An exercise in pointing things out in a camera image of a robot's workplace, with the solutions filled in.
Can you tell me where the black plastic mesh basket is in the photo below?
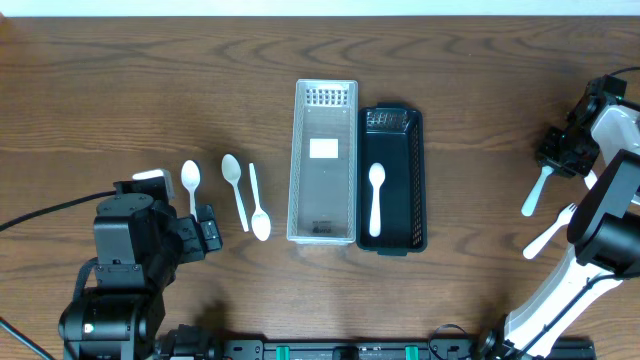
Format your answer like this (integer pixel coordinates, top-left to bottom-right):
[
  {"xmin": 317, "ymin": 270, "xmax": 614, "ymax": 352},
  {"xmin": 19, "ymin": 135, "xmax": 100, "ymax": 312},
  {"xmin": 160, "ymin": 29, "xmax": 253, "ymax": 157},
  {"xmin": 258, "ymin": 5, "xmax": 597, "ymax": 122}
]
[{"xmin": 356, "ymin": 103, "xmax": 428, "ymax": 256}]

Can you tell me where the white plastic spoon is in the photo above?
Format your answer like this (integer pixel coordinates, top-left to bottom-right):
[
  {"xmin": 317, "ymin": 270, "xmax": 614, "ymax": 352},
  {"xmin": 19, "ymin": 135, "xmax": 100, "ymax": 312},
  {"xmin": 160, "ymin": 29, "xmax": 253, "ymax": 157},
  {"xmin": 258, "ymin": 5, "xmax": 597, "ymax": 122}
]
[
  {"xmin": 249, "ymin": 163, "xmax": 271, "ymax": 242},
  {"xmin": 369, "ymin": 163, "xmax": 386, "ymax": 237},
  {"xmin": 221, "ymin": 154, "xmax": 249, "ymax": 232},
  {"xmin": 181, "ymin": 160, "xmax": 201, "ymax": 219}
]

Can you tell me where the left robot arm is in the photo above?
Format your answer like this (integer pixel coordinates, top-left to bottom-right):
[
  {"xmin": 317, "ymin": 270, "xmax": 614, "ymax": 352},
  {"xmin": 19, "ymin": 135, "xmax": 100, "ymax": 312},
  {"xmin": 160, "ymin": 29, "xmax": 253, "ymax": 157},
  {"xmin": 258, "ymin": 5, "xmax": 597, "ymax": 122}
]
[{"xmin": 59, "ymin": 193, "xmax": 222, "ymax": 359}]

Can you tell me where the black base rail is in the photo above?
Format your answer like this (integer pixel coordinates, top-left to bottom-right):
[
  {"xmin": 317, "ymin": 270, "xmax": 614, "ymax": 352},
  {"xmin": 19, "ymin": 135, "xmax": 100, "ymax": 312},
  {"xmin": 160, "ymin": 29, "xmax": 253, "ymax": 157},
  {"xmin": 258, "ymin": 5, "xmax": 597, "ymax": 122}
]
[{"xmin": 154, "ymin": 324, "xmax": 597, "ymax": 360}]

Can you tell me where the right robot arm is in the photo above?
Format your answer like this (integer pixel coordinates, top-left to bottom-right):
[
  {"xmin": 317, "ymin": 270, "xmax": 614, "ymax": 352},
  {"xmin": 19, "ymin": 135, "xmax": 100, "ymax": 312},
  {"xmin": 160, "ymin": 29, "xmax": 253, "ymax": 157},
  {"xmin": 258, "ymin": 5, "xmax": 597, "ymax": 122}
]
[{"xmin": 471, "ymin": 71, "xmax": 639, "ymax": 359}]

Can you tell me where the white label sticker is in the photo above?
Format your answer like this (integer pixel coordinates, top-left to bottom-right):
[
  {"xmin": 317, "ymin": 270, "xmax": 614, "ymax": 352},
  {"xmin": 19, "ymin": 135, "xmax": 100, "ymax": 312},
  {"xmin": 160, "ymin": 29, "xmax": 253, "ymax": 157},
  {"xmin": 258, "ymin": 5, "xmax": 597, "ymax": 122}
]
[{"xmin": 309, "ymin": 138, "xmax": 339, "ymax": 159}]

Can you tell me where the white plastic fork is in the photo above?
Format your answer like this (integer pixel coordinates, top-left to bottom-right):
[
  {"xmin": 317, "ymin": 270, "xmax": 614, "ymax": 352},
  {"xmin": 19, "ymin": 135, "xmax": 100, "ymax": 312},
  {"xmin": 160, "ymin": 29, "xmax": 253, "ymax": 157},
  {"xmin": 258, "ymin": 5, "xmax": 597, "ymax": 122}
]
[
  {"xmin": 521, "ymin": 165, "xmax": 554, "ymax": 217},
  {"xmin": 584, "ymin": 170, "xmax": 598, "ymax": 190},
  {"xmin": 522, "ymin": 203, "xmax": 578, "ymax": 260}
]

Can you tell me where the clear plastic mesh basket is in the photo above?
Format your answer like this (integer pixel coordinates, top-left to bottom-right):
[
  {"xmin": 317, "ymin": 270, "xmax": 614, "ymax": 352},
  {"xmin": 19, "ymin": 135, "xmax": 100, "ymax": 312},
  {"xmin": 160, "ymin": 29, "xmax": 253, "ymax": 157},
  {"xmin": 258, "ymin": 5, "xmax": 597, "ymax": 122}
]
[{"xmin": 286, "ymin": 79, "xmax": 359, "ymax": 245}]

